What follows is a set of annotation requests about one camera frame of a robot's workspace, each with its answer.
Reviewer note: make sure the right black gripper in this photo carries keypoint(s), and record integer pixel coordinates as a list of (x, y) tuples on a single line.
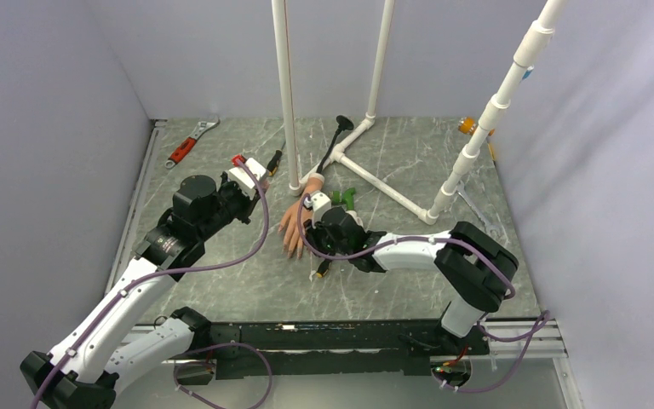
[(312, 235)]

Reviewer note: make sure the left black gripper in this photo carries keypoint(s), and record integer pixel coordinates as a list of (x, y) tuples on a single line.
[(249, 204)]

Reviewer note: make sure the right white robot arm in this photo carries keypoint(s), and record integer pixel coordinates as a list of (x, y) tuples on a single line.
[(478, 268)]

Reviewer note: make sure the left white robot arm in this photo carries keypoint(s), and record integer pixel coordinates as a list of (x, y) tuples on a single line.
[(93, 366)]

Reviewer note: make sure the black yellow screwdriver near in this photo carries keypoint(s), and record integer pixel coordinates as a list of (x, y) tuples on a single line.
[(321, 270)]

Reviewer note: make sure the black yellow screwdriver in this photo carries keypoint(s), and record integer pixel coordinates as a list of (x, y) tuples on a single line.
[(321, 270), (274, 162)]

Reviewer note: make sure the mannequin practice hand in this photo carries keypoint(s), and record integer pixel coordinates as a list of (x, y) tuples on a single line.
[(293, 218)]

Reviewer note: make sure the black yellow screwdriver far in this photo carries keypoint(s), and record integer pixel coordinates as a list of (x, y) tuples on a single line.
[(274, 162)]

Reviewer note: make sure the red adjustable wrench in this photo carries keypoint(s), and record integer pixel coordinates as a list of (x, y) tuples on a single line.
[(181, 151)]

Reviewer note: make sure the silver combination wrench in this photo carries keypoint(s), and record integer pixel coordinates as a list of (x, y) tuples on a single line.
[(490, 228)]

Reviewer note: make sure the orange yellow tool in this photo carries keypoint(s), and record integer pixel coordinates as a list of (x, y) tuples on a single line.
[(468, 126)]

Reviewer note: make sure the white angled PVC pole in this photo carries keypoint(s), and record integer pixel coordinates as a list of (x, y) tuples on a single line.
[(535, 40)]

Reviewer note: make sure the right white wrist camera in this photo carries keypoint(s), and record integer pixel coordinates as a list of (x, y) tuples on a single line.
[(318, 203)]

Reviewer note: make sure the green hose nozzle fitting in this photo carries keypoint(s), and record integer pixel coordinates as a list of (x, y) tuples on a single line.
[(346, 198)]

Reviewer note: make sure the black suction mount stalk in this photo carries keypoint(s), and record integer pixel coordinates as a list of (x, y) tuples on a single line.
[(343, 124)]

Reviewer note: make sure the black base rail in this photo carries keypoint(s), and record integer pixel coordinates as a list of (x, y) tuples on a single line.
[(234, 350)]

